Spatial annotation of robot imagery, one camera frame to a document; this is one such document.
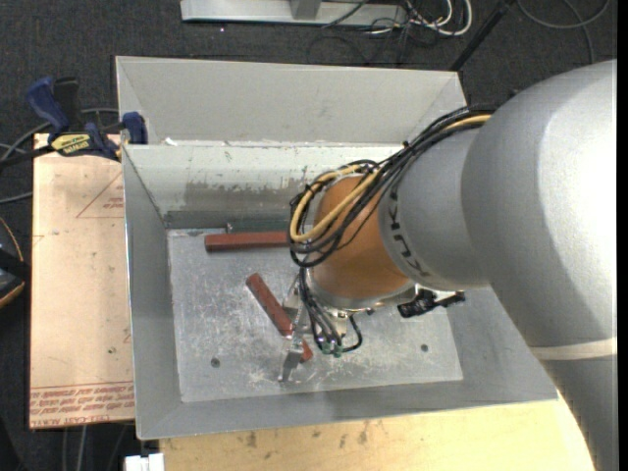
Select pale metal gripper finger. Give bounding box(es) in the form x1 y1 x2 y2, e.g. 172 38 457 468
278 339 304 385

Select red-brown flat block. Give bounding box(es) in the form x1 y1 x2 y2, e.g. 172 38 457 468
203 230 291 253
244 272 315 363

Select grey metal bin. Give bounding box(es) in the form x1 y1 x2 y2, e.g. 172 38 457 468
115 55 560 441

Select dark green flat block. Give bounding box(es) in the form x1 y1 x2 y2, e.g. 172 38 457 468
164 209 296 236

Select brown cardboard board, red print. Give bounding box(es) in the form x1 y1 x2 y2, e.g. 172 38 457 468
28 132 136 431

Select black cylinder on white bracket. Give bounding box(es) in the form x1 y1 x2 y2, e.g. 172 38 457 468
396 288 467 320

